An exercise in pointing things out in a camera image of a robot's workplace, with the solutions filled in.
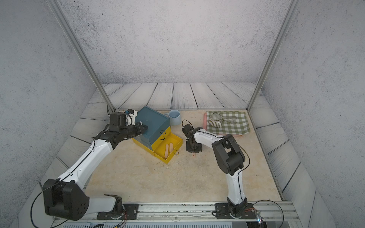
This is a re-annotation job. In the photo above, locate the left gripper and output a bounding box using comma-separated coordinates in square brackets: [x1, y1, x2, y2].
[120, 122, 148, 140]

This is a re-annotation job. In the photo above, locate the yellow bottom drawer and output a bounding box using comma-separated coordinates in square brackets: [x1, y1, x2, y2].
[154, 133, 183, 164]

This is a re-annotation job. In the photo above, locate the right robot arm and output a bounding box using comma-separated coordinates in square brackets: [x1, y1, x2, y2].
[182, 124, 248, 219]

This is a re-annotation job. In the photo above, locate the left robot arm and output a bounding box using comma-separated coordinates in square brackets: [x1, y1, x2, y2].
[43, 123, 148, 221]

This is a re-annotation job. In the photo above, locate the teal and yellow drawer cabinet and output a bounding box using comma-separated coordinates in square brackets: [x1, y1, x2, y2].
[133, 106, 171, 154]

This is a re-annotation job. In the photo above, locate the striped ceramic cup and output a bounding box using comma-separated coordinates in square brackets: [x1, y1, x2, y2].
[209, 113, 222, 128]

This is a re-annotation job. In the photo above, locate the light blue mug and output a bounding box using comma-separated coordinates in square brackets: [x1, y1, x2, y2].
[164, 110, 182, 126]

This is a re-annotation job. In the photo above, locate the green checkered cloth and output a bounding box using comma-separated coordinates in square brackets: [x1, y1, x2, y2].
[206, 110, 251, 136]

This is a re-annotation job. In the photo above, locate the metal spoon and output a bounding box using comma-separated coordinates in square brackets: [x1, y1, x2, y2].
[222, 116, 238, 124]

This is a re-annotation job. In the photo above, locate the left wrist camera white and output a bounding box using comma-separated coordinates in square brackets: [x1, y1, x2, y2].
[125, 109, 137, 126]

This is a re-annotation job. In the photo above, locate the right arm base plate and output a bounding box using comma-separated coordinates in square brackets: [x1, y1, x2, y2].
[212, 202, 257, 219]

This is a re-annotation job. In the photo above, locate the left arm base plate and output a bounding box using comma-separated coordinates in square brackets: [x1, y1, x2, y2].
[97, 203, 139, 220]

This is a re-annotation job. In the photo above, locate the right aluminium frame post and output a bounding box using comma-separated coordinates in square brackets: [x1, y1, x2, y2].
[246, 0, 300, 112]

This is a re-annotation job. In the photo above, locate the aluminium frame post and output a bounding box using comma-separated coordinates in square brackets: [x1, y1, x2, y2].
[246, 0, 300, 112]
[47, 0, 116, 113]

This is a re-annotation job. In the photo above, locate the aluminium front rail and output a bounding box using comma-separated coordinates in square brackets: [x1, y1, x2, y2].
[53, 200, 302, 228]

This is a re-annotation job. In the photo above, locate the left aluminium frame post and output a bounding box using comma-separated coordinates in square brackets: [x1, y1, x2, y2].
[47, 0, 116, 113]

